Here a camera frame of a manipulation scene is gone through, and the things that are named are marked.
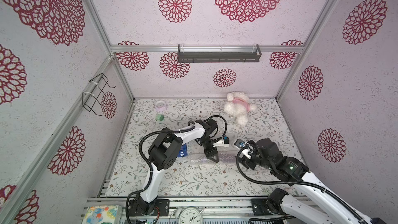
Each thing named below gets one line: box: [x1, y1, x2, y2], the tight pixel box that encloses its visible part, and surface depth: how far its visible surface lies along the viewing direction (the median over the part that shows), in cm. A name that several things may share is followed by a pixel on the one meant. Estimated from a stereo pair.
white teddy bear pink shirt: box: [223, 91, 258, 126], surface depth 108 cm
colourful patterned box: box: [81, 204, 123, 224], surface depth 69 cm
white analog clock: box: [178, 207, 204, 224], surface depth 69 cm
